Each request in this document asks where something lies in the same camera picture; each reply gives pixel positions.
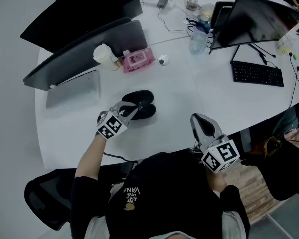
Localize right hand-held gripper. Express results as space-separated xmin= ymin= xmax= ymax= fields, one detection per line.
xmin=190 ymin=112 xmax=241 ymax=175

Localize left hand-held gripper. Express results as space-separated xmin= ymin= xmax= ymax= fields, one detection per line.
xmin=95 ymin=100 xmax=140 ymax=141

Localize black shoe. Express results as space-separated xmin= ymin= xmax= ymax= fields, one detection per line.
xmin=121 ymin=90 xmax=157 ymax=121

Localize person's left forearm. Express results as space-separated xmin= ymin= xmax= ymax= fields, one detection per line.
xmin=74 ymin=134 xmax=107 ymax=181

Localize person's right forearm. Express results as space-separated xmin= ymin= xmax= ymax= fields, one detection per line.
xmin=206 ymin=168 xmax=227 ymax=193

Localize black chair armrest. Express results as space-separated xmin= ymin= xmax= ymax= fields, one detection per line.
xmin=240 ymin=128 xmax=252 ymax=154

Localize pink wet wipes pack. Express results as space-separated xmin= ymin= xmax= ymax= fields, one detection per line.
xmin=119 ymin=47 xmax=156 ymax=74

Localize silver laptop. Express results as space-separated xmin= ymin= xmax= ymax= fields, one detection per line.
xmin=45 ymin=70 xmax=101 ymax=109

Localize white lidded cup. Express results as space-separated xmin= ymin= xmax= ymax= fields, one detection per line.
xmin=93 ymin=43 xmax=119 ymax=72

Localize white round desk grommet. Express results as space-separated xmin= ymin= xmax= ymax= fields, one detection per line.
xmin=157 ymin=55 xmax=170 ymax=66

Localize person's black printed t-shirt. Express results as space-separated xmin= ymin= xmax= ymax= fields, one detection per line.
xmin=69 ymin=151 xmax=251 ymax=239

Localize dark grey monitor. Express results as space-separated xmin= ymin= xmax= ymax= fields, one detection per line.
xmin=22 ymin=16 xmax=149 ymax=91

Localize black keyboard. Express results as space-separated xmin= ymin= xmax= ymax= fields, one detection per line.
xmin=230 ymin=60 xmax=285 ymax=88

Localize clear plastic water bottle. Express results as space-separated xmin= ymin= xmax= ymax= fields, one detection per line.
xmin=189 ymin=15 xmax=212 ymax=56

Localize black bag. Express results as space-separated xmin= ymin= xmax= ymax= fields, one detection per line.
xmin=240 ymin=139 xmax=299 ymax=201

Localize large black monitor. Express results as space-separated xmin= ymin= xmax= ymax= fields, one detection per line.
xmin=19 ymin=0 xmax=143 ymax=53

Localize dark blue scissors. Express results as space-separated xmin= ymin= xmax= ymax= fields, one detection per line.
xmin=185 ymin=17 xmax=209 ymax=33

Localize teal face mask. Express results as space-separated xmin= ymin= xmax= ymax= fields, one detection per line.
xmin=148 ymin=231 xmax=197 ymax=239

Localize black tablet stand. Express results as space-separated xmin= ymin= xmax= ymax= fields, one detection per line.
xmin=210 ymin=0 xmax=236 ymax=29

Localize black monitor with stand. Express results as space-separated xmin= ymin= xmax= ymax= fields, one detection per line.
xmin=209 ymin=0 xmax=299 ymax=64

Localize black office chair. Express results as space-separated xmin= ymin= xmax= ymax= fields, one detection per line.
xmin=24 ymin=168 xmax=78 ymax=231

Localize person's light grey shorts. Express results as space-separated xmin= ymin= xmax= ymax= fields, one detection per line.
xmin=83 ymin=210 xmax=247 ymax=239

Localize black cable under desk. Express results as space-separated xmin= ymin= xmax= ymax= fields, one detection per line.
xmin=103 ymin=152 xmax=139 ymax=163

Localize black adapter cable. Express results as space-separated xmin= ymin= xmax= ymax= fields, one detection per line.
xmin=157 ymin=6 xmax=192 ymax=37

